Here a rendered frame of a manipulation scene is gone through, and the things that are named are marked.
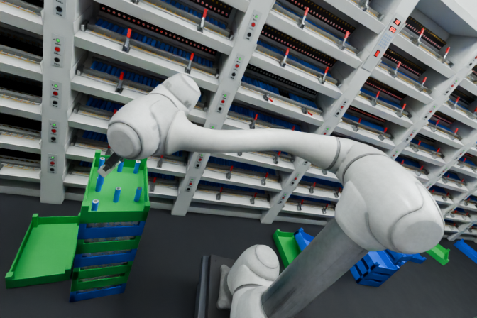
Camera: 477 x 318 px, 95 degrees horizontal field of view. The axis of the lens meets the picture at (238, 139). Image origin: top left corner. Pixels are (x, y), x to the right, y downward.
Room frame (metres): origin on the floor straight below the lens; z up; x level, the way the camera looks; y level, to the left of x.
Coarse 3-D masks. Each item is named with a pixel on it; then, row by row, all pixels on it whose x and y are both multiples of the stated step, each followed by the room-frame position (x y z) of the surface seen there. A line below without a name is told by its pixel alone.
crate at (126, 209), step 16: (96, 160) 0.69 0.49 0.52; (128, 160) 0.77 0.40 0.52; (144, 160) 0.79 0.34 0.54; (96, 176) 0.65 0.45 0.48; (112, 176) 0.68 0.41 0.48; (128, 176) 0.72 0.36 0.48; (144, 176) 0.74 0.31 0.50; (96, 192) 0.58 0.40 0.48; (112, 192) 0.61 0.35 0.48; (128, 192) 0.64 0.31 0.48; (144, 192) 0.67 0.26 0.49; (112, 208) 0.55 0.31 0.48; (128, 208) 0.57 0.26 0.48; (144, 208) 0.55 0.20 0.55
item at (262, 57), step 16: (272, 32) 1.30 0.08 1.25; (256, 48) 1.18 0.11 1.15; (272, 48) 1.28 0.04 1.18; (288, 48) 1.21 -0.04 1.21; (304, 48) 1.39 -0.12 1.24; (256, 64) 1.13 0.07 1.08; (272, 64) 1.15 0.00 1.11; (288, 64) 1.25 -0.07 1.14; (304, 64) 1.35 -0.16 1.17; (320, 64) 1.46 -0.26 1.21; (304, 80) 1.25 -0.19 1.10; (320, 80) 1.30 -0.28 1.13; (336, 80) 1.41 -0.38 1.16; (336, 96) 1.36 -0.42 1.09
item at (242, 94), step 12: (252, 72) 1.30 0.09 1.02; (240, 84) 1.09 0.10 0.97; (240, 96) 1.12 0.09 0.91; (252, 96) 1.15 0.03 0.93; (312, 96) 1.49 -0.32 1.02; (264, 108) 1.20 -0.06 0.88; (276, 108) 1.22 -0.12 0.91; (288, 108) 1.25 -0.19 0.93; (324, 108) 1.41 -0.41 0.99; (312, 120) 1.33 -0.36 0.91; (324, 120) 1.36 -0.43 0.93
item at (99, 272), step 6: (126, 264) 0.56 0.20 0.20; (132, 264) 0.56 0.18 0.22; (78, 270) 0.46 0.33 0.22; (84, 270) 0.47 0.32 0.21; (90, 270) 0.48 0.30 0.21; (96, 270) 0.49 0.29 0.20; (102, 270) 0.50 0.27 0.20; (108, 270) 0.51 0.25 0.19; (114, 270) 0.53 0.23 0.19; (120, 270) 0.54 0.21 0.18; (126, 270) 0.55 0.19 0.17; (72, 276) 0.45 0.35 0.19; (78, 276) 0.46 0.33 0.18; (84, 276) 0.47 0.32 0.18; (90, 276) 0.48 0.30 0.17; (96, 276) 0.49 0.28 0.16
